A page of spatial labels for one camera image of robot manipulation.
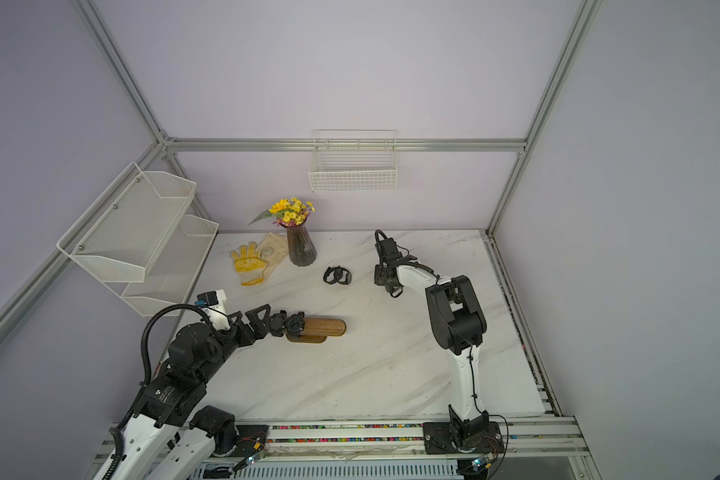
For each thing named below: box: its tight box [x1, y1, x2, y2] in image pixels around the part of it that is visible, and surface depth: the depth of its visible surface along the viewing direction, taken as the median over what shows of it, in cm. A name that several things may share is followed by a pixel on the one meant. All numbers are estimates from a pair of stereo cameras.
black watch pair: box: [323, 265, 353, 285], surface depth 106 cm
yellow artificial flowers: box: [248, 197, 316, 228], surface depth 95 cm
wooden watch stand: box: [286, 317, 346, 343], surface depth 88 cm
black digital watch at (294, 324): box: [286, 311, 305, 338], surface depth 86 cm
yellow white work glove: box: [229, 241, 267, 286], surface depth 110 cm
